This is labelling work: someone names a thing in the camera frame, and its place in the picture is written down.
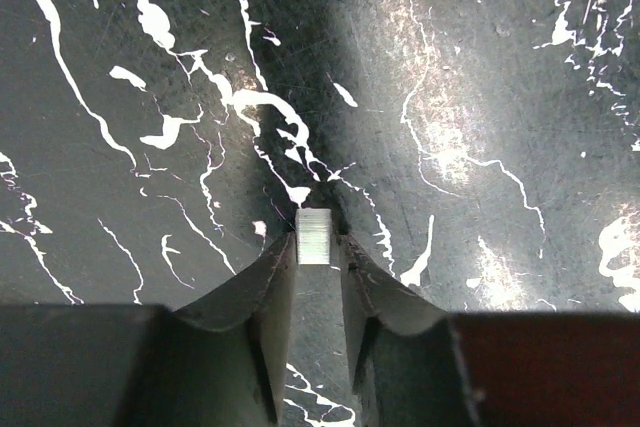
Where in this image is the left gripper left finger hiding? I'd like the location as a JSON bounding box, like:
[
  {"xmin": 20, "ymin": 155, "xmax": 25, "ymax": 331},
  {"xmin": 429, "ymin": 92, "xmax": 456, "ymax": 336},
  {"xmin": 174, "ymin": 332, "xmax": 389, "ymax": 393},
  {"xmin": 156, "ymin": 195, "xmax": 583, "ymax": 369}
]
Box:
[{"xmin": 1, "ymin": 233, "xmax": 297, "ymax": 426}]

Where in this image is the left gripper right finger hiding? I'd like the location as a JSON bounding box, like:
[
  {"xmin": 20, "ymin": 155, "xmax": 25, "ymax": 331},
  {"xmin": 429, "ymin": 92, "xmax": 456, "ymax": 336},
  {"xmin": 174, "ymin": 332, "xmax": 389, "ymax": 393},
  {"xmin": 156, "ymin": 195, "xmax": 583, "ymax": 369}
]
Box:
[{"xmin": 337, "ymin": 235, "xmax": 639, "ymax": 426}]

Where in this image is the silver staple block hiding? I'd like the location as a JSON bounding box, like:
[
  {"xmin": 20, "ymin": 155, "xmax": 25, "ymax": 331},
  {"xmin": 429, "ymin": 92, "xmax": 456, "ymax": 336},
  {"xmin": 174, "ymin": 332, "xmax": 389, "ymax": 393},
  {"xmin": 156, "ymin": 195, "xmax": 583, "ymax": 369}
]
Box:
[{"xmin": 295, "ymin": 208, "xmax": 332, "ymax": 266}]

